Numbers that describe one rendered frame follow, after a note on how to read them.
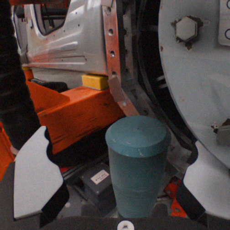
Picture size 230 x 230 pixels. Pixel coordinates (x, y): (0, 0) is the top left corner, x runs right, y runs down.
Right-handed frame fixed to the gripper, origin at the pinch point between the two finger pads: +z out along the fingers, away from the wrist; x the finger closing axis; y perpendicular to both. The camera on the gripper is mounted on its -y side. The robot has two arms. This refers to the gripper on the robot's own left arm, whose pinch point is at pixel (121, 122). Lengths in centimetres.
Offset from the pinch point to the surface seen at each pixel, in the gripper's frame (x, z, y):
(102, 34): -5.6, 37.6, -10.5
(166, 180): 25, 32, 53
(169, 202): 23, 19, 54
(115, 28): -0.9, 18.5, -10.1
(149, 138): 3.5, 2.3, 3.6
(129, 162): 1.1, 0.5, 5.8
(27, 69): -138, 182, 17
